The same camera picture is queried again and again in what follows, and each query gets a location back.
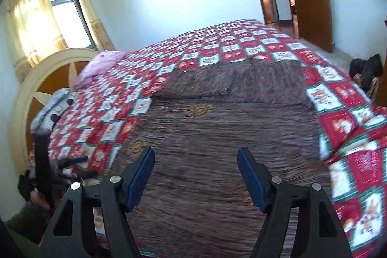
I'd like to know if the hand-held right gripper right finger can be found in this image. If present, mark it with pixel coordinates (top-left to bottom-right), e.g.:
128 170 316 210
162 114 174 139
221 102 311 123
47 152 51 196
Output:
237 147 353 258

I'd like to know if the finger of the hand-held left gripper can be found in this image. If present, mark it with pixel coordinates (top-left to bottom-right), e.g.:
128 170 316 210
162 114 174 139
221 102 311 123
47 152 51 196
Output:
59 171 100 184
57 156 89 168

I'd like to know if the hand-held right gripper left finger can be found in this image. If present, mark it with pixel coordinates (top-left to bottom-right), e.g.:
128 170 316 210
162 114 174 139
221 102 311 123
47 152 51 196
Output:
39 147 155 258

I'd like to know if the brown knitted sweater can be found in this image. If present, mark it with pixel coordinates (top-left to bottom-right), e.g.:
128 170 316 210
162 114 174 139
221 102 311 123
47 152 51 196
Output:
110 60 333 258

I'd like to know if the pile of dark clothes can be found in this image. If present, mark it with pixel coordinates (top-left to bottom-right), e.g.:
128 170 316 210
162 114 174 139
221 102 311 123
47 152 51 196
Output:
349 54 383 93

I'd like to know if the cream and wood headboard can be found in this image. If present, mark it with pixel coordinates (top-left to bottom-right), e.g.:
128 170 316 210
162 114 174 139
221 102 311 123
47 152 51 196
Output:
14 48 101 175

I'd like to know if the pink pillow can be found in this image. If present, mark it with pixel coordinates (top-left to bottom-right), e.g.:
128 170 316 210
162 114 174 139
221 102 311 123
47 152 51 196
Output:
74 51 126 91

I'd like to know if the wide yellow curtain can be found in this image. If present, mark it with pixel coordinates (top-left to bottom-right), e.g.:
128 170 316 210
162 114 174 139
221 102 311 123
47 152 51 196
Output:
4 0 67 83

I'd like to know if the red checked printed blanket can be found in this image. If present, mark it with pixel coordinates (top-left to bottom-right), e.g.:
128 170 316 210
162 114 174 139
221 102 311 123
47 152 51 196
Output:
47 19 387 258

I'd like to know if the window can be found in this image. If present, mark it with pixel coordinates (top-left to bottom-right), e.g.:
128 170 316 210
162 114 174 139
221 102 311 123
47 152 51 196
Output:
45 0 98 49

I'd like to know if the narrow yellow curtain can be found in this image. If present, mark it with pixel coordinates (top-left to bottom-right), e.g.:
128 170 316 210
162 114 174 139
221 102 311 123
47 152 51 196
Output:
69 0 116 52

